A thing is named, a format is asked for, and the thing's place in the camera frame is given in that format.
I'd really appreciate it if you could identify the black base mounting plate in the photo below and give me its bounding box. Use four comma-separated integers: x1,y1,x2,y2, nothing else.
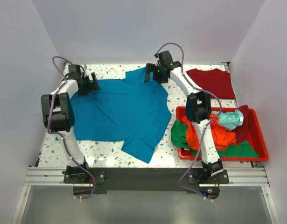
62,167,230,196

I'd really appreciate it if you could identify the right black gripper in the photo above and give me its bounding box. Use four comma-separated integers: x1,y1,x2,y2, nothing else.
144,63,168,84

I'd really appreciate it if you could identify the orange t shirt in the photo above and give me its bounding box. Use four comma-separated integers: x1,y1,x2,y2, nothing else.
181,116,236,151

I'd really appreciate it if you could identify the dark red crumpled shirt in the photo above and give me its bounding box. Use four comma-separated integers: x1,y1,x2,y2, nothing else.
233,105,250,145

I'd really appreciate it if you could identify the folded dark red t shirt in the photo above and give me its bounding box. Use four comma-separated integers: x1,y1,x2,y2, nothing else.
186,69,236,99

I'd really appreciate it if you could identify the aluminium frame rail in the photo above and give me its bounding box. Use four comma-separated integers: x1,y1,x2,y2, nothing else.
23,167,270,187

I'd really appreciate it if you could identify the green t shirt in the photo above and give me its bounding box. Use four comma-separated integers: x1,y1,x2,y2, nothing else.
171,120,258,157

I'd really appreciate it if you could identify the light teal t shirt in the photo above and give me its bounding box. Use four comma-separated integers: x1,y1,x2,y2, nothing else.
218,109,244,131

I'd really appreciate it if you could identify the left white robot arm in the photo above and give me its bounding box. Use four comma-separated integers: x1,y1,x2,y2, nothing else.
41,64,101,183

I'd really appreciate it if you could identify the blue t shirt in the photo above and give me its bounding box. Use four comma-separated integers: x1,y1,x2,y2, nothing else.
61,67,171,163

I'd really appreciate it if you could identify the red plastic bin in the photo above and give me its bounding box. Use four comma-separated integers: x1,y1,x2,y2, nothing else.
176,106,269,161

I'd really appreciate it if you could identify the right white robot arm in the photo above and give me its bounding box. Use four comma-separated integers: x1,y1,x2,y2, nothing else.
144,51,224,183

